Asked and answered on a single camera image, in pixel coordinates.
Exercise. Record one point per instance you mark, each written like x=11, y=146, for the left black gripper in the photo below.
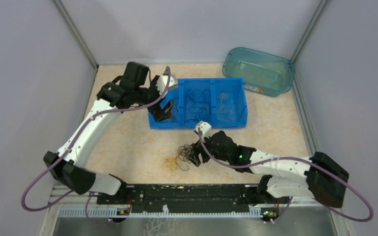
x=159, y=113

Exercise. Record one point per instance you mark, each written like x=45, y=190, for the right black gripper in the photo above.
x=196, y=148

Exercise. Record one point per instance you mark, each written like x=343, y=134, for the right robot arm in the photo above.
x=318, y=177

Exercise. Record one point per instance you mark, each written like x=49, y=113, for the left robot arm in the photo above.
x=124, y=94

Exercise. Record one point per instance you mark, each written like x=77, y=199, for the blue divided plastic bin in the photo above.
x=219, y=101

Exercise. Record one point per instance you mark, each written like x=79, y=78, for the teal translucent plastic tub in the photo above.
x=263, y=73

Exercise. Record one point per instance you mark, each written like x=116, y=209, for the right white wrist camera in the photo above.
x=204, y=129

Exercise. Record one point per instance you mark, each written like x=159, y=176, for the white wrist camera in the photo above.
x=166, y=82
x=204, y=129

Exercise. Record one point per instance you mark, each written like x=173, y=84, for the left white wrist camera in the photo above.
x=166, y=82

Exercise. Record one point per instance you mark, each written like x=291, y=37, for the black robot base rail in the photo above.
x=191, y=198

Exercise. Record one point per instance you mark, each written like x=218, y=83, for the grey slotted cable duct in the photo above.
x=115, y=212

